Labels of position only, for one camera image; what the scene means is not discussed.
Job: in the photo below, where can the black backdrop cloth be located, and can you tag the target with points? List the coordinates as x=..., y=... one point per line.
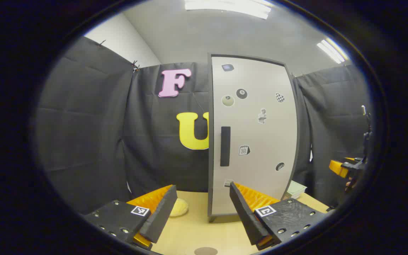
x=83, y=124

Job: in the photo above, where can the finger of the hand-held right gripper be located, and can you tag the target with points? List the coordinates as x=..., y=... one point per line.
x=338, y=167

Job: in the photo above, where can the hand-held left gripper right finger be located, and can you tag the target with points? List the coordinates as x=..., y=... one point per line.
x=246, y=219

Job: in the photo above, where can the brown round coaster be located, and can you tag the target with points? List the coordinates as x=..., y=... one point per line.
x=205, y=251

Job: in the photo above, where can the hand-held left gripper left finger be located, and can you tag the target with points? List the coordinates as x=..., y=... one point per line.
x=161, y=216

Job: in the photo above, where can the yellow round foam bun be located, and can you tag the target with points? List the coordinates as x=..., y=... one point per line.
x=180, y=208

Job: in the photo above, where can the dark grey cabinet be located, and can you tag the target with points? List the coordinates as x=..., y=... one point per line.
x=209, y=124

